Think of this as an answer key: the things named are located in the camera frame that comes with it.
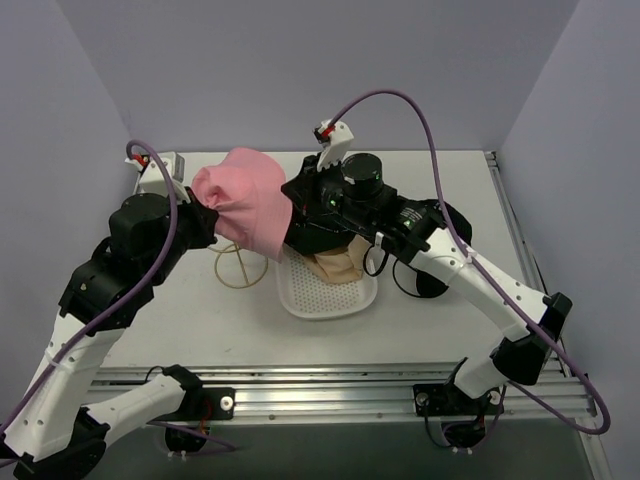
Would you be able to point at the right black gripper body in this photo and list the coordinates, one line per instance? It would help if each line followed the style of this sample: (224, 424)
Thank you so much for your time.
(298, 195)

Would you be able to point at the pink bucket hat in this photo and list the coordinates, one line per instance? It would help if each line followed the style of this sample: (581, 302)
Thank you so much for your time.
(245, 191)

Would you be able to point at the black NY baseball cap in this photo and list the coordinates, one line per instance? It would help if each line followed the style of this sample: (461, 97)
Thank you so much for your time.
(433, 254)

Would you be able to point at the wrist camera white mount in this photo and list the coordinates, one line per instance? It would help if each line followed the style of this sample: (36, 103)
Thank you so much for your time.
(151, 179)
(335, 138)

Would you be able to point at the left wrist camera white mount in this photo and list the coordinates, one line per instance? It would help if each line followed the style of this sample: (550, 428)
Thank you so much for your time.
(151, 179)

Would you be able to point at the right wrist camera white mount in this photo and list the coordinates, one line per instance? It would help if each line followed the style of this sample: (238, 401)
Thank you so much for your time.
(335, 138)

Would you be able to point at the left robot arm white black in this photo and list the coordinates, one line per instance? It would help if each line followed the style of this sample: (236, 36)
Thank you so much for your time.
(55, 434)

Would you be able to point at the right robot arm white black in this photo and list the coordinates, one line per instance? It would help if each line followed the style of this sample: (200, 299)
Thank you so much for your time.
(351, 198)

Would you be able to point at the black cap green brim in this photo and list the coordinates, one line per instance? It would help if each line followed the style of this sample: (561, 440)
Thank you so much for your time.
(310, 236)

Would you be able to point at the gold wire hat stand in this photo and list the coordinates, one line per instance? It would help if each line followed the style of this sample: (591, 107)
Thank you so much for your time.
(237, 268)

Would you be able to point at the white perforated tray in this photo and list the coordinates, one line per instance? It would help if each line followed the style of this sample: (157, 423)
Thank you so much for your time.
(307, 297)

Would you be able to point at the beige cloth hat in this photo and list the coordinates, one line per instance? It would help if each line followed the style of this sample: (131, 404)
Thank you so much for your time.
(340, 265)

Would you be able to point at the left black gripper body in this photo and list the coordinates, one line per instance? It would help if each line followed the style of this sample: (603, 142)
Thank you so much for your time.
(201, 220)

